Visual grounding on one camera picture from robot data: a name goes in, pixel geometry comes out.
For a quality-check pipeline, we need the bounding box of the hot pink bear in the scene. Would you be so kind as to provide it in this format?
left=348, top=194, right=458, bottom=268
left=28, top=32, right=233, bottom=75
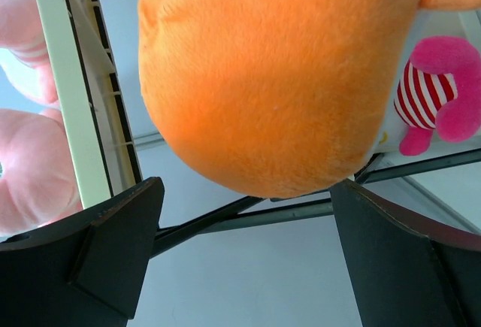
left=393, top=35, right=480, bottom=156

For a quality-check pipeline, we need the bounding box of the light pink plush bear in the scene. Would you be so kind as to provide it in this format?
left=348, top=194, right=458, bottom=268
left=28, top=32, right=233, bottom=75
left=1, top=0, right=59, bottom=107
left=1, top=108, right=83, bottom=240

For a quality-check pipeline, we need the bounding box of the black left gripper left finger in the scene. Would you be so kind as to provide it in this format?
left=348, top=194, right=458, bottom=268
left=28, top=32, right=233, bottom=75
left=1, top=177, right=165, bottom=327

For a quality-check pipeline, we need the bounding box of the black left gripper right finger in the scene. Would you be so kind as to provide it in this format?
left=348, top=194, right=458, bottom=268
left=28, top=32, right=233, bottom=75
left=330, top=180, right=480, bottom=327

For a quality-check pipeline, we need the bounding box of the beige three-tier black-frame shelf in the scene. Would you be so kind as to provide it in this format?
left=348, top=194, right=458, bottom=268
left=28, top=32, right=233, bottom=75
left=28, top=0, right=481, bottom=259

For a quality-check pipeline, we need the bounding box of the large orange plush whale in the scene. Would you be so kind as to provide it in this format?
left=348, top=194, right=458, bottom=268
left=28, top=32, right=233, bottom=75
left=138, top=0, right=480, bottom=198

